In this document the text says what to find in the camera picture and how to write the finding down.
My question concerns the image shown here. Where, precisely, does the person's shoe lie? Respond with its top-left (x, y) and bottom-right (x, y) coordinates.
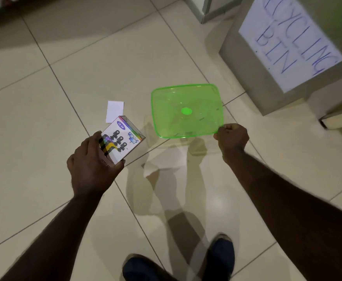
top-left (122, 253), bottom-right (171, 281)
top-left (201, 233), bottom-right (236, 281)

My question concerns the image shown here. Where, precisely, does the small printed cardboard box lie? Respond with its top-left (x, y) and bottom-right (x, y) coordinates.
top-left (99, 115), bottom-right (146, 165)

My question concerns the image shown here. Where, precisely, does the person's left forearm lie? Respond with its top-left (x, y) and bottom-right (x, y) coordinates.
top-left (0, 191), bottom-right (104, 281)

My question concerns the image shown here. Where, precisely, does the person's right forearm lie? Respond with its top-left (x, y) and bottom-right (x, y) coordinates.
top-left (223, 149), bottom-right (342, 281)

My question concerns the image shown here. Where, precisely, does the small white paper piece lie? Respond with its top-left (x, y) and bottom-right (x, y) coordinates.
top-left (105, 100), bottom-right (125, 124)

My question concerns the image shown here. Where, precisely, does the person's right shoe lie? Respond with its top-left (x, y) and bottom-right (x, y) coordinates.
top-left (201, 233), bottom-right (236, 281)

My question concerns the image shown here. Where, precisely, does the person's right hand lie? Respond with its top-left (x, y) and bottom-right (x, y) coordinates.
top-left (213, 123), bottom-right (250, 164)

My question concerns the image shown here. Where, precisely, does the person's left hand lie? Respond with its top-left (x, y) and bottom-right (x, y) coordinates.
top-left (66, 131), bottom-right (125, 198)

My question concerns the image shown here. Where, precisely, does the person's left shoe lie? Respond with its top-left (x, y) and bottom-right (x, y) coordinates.
top-left (122, 253), bottom-right (171, 281)

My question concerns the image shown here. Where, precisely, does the white paper sign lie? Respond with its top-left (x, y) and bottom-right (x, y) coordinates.
top-left (238, 0), bottom-right (342, 94)

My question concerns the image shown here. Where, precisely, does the white partition panel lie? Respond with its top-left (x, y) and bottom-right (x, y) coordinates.
top-left (182, 0), bottom-right (244, 24)

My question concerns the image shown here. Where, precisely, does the recycling bin with black bag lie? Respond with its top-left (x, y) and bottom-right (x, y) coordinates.
top-left (219, 0), bottom-right (342, 116)

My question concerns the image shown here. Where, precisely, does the green plastic lid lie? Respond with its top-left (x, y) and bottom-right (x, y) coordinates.
top-left (151, 84), bottom-right (225, 139)

